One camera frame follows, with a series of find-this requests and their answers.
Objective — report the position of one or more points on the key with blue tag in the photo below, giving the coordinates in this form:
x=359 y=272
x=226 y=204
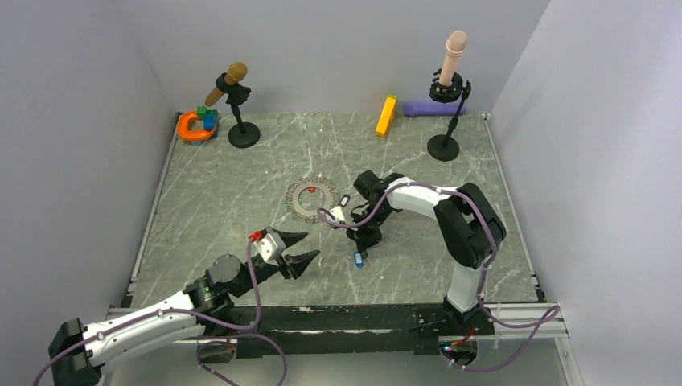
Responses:
x=360 y=259

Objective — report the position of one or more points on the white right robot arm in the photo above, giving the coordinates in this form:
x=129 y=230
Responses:
x=470 y=228

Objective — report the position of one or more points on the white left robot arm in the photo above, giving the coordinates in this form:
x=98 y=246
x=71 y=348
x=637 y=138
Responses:
x=80 y=354

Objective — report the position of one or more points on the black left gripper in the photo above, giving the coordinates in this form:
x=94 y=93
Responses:
x=297 y=264

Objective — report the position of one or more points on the metal disc with keyrings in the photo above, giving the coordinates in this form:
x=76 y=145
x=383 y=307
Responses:
x=303 y=205

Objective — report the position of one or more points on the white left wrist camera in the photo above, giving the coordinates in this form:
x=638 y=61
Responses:
x=268 y=244

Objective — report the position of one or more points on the purple cylinder toy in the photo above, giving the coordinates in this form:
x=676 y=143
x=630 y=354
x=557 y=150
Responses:
x=414 y=109

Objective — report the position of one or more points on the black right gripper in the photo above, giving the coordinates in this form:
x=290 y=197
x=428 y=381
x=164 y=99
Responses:
x=363 y=239

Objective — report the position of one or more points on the beige microphone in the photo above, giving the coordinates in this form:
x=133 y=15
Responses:
x=456 y=44

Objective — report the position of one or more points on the brown microphone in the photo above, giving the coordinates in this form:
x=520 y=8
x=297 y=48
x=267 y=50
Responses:
x=228 y=84

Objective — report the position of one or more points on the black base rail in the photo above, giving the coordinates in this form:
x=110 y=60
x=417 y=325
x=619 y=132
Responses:
x=421 y=328

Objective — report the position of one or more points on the colourful toy block stack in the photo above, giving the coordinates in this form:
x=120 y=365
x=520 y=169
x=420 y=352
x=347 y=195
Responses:
x=208 y=117

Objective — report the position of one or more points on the black left microphone stand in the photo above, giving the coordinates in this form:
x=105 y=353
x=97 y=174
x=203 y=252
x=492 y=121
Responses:
x=242 y=134

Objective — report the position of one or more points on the yellow toy block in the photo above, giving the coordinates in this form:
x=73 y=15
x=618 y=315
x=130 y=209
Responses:
x=386 y=117

